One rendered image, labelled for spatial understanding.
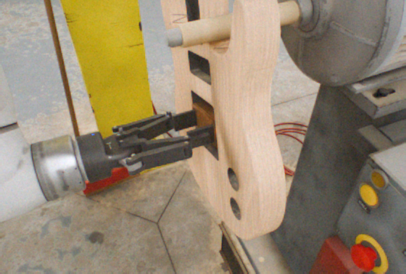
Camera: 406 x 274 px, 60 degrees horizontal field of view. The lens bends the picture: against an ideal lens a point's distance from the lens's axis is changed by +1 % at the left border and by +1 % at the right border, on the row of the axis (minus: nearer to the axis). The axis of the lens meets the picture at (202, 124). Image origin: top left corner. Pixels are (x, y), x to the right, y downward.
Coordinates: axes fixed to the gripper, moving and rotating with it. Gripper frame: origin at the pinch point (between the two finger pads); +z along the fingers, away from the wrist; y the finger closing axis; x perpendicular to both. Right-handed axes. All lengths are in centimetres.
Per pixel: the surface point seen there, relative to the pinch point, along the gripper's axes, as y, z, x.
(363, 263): 23.4, 14.0, -17.3
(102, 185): -106, -20, -73
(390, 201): 24.2, 16.6, -6.3
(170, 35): 6.1, -4.9, 17.2
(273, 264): -25, 28, -73
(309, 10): 7.6, 15.8, 17.1
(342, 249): -1, 34, -47
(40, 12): -316, -30, -8
